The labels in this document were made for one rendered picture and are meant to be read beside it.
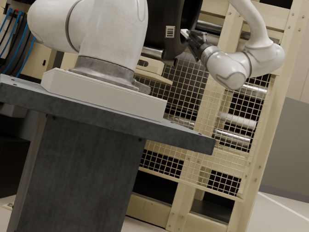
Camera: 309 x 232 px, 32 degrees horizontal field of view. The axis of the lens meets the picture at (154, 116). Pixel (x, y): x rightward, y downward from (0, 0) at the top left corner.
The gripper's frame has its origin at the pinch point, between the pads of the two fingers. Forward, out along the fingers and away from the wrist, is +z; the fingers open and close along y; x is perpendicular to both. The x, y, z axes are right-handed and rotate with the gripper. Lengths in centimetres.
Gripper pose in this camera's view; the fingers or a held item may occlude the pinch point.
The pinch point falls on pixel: (186, 34)
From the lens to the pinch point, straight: 223.7
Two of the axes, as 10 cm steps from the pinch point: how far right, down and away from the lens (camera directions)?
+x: 9.2, -1.1, 3.9
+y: -1.2, 8.5, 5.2
